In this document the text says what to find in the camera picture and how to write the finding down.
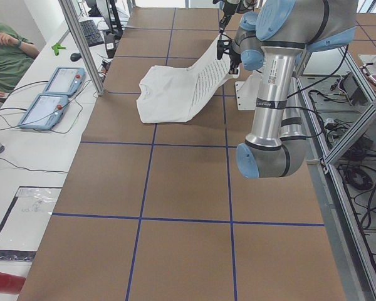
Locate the lower blue teach pendant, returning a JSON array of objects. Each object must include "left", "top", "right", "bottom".
[{"left": 18, "top": 93, "right": 69, "bottom": 130}]

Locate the black keyboard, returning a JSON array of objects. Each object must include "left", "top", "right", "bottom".
[{"left": 80, "top": 19, "right": 104, "bottom": 47}]

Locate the white long-sleeve printed shirt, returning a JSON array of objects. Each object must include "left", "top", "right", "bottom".
[{"left": 137, "top": 38, "right": 234, "bottom": 124}]

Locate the aluminium frame post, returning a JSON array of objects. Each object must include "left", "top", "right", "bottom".
[{"left": 58, "top": 0, "right": 104, "bottom": 97}]

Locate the blue teach pendant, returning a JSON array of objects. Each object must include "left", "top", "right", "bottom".
[
  {"left": 43, "top": 66, "right": 85, "bottom": 97},
  {"left": 18, "top": 93, "right": 69, "bottom": 130}
]

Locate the red object at corner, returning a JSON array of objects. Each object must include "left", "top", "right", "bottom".
[{"left": 0, "top": 272, "right": 26, "bottom": 295}]

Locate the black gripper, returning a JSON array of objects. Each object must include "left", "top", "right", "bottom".
[
  {"left": 216, "top": 33, "right": 240, "bottom": 75},
  {"left": 219, "top": 0, "right": 240, "bottom": 33}
]

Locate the green plastic clamp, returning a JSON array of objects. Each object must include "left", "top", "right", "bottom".
[{"left": 51, "top": 43, "right": 66, "bottom": 56}]

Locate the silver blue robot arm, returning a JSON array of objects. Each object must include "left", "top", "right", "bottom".
[
  {"left": 212, "top": 0, "right": 258, "bottom": 34},
  {"left": 217, "top": 1, "right": 358, "bottom": 179}
]

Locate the black computer mouse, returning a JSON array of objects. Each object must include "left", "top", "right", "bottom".
[{"left": 70, "top": 53, "right": 81, "bottom": 62}]

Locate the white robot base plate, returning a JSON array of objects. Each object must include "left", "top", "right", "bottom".
[{"left": 234, "top": 73, "right": 261, "bottom": 110}]

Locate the person in green shirt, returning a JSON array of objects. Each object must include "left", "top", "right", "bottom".
[{"left": 0, "top": 23, "right": 39, "bottom": 102}]

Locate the upper blue teach pendant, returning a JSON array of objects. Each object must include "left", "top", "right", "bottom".
[{"left": 43, "top": 66, "right": 85, "bottom": 97}]

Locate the plastic sleeve with paper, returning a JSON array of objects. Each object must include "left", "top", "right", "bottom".
[{"left": 0, "top": 186, "right": 61, "bottom": 262}]

